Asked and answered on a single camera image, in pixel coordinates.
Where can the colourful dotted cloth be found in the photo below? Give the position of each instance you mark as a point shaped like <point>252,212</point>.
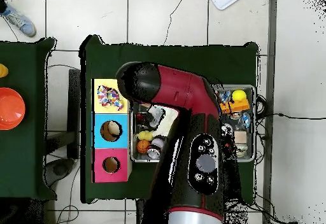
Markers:
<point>103,94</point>
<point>118,103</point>

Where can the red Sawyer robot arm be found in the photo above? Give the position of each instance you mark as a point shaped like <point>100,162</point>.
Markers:
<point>178,89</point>

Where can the wooden box with three holes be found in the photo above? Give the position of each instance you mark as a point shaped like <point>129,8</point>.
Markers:
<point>122,132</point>

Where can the silver mesh bin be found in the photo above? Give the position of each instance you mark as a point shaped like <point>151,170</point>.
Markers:
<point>250,132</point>

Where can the small orange basketball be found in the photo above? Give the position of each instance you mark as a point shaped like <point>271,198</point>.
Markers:
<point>143,146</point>

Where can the dark green table cloth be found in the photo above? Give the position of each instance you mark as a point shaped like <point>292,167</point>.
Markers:
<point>165,53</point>

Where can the orange toy brick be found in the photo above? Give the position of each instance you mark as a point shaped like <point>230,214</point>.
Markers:
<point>235,106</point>

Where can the yellow smiley ball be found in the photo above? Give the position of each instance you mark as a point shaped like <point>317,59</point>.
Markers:
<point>239,95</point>

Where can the wooden cube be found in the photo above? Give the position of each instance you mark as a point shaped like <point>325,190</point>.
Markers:
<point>240,136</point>

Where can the white tray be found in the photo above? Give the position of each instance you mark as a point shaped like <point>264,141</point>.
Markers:
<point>224,2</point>

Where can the neighbouring green cloth table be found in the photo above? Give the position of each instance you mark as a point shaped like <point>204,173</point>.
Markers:
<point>23,119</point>

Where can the orange plastic bowl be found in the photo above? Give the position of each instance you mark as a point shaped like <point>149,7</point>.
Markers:
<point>10,108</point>

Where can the yellow plastic toy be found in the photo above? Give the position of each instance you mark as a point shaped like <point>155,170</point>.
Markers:
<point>3,70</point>

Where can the person's foot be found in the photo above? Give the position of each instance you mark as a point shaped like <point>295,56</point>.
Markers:
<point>20,21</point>

